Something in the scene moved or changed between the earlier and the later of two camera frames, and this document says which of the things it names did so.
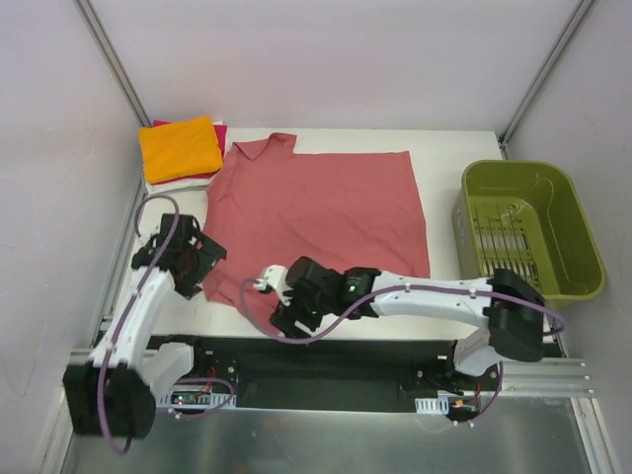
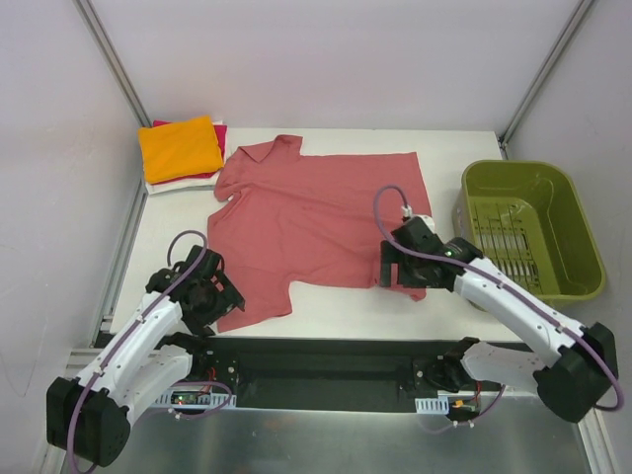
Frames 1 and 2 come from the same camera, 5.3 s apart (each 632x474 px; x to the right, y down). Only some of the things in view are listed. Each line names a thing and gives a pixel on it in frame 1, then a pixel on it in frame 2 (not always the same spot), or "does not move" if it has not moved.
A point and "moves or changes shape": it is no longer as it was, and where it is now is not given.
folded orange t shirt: [180, 149] does not move
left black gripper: [206, 248] to [227, 292]
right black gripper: [287, 321] to [388, 264]
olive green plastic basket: [529, 218] does not move
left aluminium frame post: [114, 62] does not move
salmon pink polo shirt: [268, 205] moves or changes shape
